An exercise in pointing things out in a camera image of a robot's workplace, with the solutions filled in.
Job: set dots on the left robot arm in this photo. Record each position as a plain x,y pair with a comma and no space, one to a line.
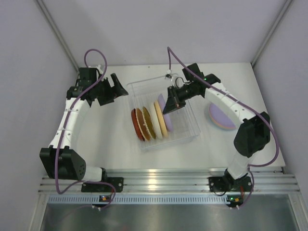
60,159

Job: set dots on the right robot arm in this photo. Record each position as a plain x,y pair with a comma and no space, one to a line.
253,133

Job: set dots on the lavender plate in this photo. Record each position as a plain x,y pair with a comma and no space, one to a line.
166,117

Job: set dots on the pink plate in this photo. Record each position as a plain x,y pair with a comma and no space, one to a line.
222,121

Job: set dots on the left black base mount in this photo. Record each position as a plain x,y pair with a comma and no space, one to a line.
116,182

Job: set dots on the olive gold plate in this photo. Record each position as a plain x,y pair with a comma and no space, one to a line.
148,123

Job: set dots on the dark red plate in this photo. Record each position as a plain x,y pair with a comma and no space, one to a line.
135,124

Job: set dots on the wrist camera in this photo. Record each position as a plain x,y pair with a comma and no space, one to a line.
174,78
98,67

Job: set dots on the purple plate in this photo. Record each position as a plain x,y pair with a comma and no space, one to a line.
213,109

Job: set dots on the light orange plate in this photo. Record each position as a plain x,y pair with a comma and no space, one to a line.
161,121

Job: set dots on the clear wire dish rack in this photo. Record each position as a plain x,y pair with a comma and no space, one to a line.
143,93

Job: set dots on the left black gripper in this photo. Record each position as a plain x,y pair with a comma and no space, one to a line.
109,90

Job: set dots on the white plate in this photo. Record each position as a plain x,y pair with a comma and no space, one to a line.
155,121

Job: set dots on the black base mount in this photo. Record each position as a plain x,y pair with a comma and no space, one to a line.
116,182
226,184

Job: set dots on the orange brown plate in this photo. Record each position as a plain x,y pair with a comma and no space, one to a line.
141,124

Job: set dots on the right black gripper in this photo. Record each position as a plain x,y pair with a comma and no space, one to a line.
174,102

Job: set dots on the aluminium mounting rail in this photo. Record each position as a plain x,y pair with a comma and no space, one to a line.
269,180

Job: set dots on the perforated metal cable tray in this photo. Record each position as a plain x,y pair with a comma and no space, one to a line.
157,199

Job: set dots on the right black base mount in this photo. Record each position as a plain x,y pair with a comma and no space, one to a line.
226,184

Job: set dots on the blue plate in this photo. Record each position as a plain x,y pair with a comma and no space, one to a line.
206,110

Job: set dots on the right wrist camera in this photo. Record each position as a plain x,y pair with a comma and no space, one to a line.
174,78

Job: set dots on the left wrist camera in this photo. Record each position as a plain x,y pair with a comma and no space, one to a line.
98,67

